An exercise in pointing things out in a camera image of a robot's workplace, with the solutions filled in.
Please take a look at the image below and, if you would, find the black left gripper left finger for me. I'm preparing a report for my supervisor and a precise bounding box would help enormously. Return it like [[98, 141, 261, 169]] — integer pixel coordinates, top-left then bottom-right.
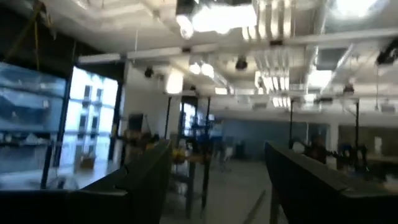
[[0, 139, 174, 224]]

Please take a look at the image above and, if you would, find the person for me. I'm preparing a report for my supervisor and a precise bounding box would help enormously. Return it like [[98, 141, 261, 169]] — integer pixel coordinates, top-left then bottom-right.
[[306, 134, 329, 165]]

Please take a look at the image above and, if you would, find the large window pane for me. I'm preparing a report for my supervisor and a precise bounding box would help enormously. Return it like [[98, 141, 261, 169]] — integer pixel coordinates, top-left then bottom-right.
[[0, 61, 68, 191], [58, 66, 121, 175]]

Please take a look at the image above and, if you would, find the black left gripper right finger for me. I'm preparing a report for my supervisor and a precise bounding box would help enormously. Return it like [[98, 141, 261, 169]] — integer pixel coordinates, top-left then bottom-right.
[[263, 141, 398, 224]]

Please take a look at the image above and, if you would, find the black background rig frame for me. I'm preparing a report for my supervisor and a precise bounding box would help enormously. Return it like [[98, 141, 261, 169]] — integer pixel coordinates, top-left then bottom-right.
[[287, 97, 361, 175]]

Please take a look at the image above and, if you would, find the workbench with yellow objects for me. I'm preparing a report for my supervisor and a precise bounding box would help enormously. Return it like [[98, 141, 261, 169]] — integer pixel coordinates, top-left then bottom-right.
[[164, 94, 213, 218]]

